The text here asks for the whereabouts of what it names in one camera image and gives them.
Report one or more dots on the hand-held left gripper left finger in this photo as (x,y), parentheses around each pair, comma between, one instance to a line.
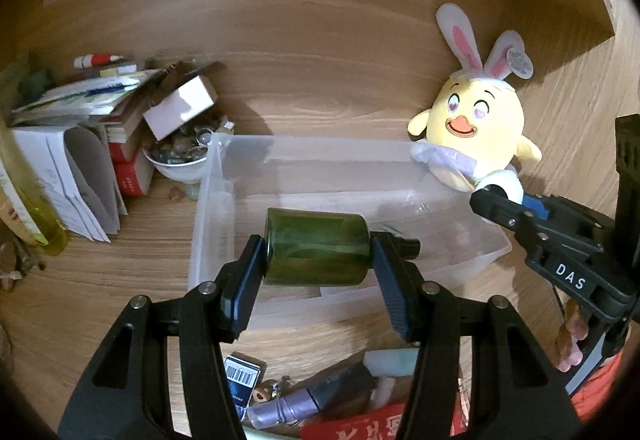
(245,292)

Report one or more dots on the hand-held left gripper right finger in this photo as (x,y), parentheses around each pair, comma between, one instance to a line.
(392,290)

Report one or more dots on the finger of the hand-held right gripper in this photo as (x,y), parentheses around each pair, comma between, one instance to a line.
(500,212)
(540,206)

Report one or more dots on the pale green tube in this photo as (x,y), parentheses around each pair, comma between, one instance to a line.
(390,362)

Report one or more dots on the dark green bottle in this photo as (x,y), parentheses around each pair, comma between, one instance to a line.
(315,245)

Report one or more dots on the purple bottle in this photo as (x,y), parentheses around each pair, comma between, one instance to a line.
(287,407)

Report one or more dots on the clear plastic bin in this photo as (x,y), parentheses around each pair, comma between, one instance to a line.
(300,169)

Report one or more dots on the person's right forearm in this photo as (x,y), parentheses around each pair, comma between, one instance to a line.
(602,387)

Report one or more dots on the person's right hand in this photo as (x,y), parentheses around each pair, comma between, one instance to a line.
(570,340)

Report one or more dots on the dark blue barcode box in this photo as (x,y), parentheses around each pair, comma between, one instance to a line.
(244,380)

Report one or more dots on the yellow chick plush toy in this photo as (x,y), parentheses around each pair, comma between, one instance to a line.
(480,119)

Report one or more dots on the brown bead charm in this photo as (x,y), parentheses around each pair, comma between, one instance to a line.
(267,392)

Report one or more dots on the red printed packet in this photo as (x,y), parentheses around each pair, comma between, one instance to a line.
(360,427)

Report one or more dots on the white bowl of stones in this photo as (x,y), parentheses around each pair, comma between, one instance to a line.
(177,159)

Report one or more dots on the red books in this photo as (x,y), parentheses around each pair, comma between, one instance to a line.
(132,169)

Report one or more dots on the white cardboard box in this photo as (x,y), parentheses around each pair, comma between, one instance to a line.
(180,107)

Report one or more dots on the white folded papers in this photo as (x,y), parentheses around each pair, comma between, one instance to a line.
(65,174)

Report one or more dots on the yellow-green bottle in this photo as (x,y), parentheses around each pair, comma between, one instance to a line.
(35,215)

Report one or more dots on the stack of books and papers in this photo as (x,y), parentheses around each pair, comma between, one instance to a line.
(85,94)

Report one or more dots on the yellow sticky note pad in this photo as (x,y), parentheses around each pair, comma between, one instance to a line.
(119,68)

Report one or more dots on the red and white glue tube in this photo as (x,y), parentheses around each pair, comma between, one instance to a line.
(100,59)

